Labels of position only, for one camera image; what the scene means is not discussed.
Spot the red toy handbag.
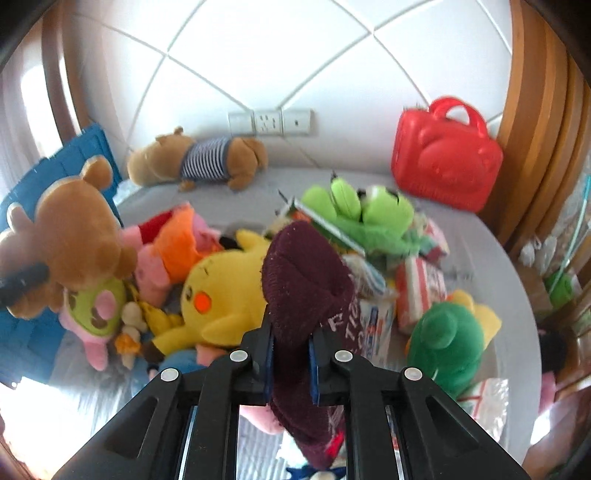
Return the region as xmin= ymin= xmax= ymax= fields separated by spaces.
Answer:
xmin=391 ymin=96 xmax=503 ymax=213

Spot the pink plush green shell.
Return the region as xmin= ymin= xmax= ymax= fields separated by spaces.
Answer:
xmin=59 ymin=278 xmax=127 ymax=371

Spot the green bird plush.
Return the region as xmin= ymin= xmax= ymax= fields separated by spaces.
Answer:
xmin=301 ymin=176 xmax=420 ymax=257

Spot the yellow Pikachu plush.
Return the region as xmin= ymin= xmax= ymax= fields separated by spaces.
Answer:
xmin=141 ymin=229 xmax=270 ymax=363

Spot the red white snack pack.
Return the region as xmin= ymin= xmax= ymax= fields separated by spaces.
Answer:
xmin=394 ymin=257 xmax=447 ymax=335

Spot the orange plush toy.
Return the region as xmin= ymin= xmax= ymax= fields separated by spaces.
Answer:
xmin=152 ymin=204 xmax=222 ymax=284

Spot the white wall socket strip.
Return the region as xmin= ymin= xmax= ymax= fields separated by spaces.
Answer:
xmin=228 ymin=109 xmax=314 ymax=137

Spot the blue plastic storage bin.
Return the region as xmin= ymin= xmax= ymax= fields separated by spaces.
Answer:
xmin=1 ymin=124 xmax=135 ymax=385

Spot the brown reindeer plush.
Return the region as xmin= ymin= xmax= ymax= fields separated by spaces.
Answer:
xmin=1 ymin=155 xmax=137 ymax=320

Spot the brown bear striped shirt plush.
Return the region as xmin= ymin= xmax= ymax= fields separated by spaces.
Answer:
xmin=126 ymin=127 xmax=269 ymax=191

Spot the green parrot plush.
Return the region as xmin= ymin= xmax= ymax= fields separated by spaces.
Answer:
xmin=407 ymin=290 xmax=502 ymax=398

